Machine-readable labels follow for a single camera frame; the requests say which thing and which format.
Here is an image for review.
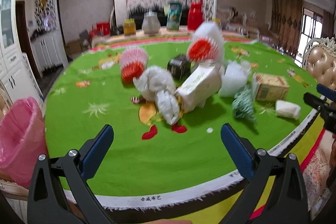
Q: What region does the white L-shaped foam block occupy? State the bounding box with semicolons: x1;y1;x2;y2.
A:
219;60;251;97

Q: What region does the lace covered piano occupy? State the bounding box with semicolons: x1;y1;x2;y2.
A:
126;0;198;30

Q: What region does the white ceramic teapot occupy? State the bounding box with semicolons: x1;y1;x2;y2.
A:
142;11;161;35

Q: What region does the small pink foam fruit net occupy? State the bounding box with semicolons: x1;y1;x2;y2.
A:
119;47;149;84

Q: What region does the green cartoon tablecloth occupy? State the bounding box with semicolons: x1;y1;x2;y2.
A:
43;39;322;197

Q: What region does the pink trash bag bin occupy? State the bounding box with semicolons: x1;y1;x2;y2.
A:
1;97;48;189

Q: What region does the yellow lidded jar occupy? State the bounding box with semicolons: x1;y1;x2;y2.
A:
123;18;136;36

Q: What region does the red thermos jug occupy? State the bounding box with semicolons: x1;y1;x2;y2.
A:
187;2;203;31

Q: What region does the white printed paper bag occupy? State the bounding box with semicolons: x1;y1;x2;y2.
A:
175;60;224;113

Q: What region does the white plastic bag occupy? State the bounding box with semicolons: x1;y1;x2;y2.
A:
133;65;180;126

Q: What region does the beige tufted chair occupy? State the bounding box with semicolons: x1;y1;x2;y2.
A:
302;37;336;90

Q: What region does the green patterned wrapper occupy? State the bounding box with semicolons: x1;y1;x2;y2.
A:
232;85;257;124

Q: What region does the white cabinet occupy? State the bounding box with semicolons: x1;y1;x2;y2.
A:
1;0;43;107

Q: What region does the black carton box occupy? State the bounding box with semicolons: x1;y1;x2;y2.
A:
167;54;191;80

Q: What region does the green snack bag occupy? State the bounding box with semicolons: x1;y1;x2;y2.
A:
166;2;182;31

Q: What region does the large pink foam fruit net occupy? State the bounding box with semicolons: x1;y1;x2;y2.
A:
186;22;224;63

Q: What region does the small white foam piece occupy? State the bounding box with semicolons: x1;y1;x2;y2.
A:
275;100;301;120

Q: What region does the yellow cardboard box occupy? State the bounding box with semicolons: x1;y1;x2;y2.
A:
252;73;290;102

